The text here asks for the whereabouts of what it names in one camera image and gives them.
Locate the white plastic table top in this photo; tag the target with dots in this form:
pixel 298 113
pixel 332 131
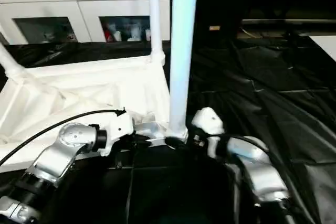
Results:
pixel 79 93

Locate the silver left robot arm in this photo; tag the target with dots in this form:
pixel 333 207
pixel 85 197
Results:
pixel 63 150

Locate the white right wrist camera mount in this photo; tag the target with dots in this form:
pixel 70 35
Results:
pixel 207 119

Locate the white board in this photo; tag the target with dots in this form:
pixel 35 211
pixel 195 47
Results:
pixel 328 45

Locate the black plastic mat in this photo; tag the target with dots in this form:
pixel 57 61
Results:
pixel 273 87

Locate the white plastic table leg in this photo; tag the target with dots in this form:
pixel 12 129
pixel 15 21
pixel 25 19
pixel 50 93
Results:
pixel 182 40
pixel 154 14
pixel 8 61

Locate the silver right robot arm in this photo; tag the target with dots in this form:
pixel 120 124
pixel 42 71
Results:
pixel 257 166

